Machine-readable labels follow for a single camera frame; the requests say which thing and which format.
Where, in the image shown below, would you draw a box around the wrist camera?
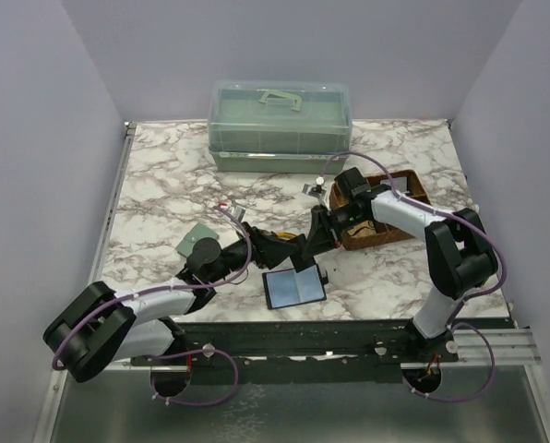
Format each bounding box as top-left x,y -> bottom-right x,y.
228,205 -> 246,222
302,175 -> 327,206

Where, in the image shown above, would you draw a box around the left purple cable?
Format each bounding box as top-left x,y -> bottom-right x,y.
52,202 -> 253,407

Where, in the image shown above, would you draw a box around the black mounting rail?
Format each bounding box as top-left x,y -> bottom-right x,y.
129,320 -> 460,387

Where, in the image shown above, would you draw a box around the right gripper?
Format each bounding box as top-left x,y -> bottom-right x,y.
301,204 -> 367,259

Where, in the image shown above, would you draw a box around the green plastic storage box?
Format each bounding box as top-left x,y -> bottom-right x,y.
207,81 -> 353,174

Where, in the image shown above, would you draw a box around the purple cable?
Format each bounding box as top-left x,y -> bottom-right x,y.
52,202 -> 253,407
316,150 -> 509,402

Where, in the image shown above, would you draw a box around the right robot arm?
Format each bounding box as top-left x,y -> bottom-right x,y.
303,167 -> 504,362

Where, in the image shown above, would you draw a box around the silver card in tray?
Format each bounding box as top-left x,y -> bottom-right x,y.
393,175 -> 413,196

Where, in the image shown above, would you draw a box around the yellow black pliers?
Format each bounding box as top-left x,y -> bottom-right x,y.
255,229 -> 296,241

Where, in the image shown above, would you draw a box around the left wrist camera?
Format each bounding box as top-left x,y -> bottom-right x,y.
228,205 -> 246,222

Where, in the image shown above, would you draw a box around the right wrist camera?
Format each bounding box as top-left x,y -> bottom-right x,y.
302,175 -> 327,206

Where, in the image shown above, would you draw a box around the green snap wallet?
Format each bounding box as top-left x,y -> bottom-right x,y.
176,223 -> 219,257

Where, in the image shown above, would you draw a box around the brown wicker tray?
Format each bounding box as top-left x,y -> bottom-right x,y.
329,169 -> 431,250

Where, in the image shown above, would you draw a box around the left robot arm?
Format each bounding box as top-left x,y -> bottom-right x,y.
42,223 -> 305,382

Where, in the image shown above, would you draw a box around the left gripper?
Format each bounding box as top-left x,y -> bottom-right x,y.
209,221 -> 297,284

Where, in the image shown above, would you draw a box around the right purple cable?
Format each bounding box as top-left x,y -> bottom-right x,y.
316,150 -> 509,402

